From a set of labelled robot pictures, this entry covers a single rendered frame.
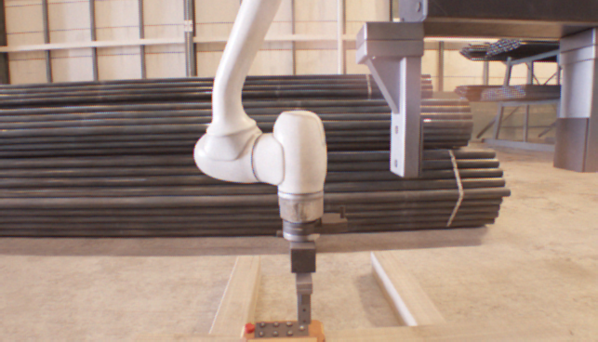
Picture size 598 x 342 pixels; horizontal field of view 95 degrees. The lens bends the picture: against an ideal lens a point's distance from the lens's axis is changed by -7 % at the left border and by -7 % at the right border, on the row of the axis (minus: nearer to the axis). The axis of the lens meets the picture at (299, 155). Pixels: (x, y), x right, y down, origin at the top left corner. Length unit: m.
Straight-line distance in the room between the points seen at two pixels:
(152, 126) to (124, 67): 8.57
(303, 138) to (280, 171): 0.08
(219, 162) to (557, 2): 0.54
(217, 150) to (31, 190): 1.72
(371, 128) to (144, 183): 1.35
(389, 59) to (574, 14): 0.12
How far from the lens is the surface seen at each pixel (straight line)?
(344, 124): 1.74
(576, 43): 0.30
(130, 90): 2.52
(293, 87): 2.22
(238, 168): 0.59
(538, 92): 7.08
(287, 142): 0.53
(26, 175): 2.30
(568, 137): 0.29
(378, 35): 0.21
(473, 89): 8.55
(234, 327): 0.99
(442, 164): 1.89
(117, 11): 10.88
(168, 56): 9.89
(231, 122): 0.59
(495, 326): 0.91
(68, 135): 2.18
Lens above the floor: 0.69
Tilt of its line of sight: 7 degrees down
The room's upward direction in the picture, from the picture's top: 1 degrees counter-clockwise
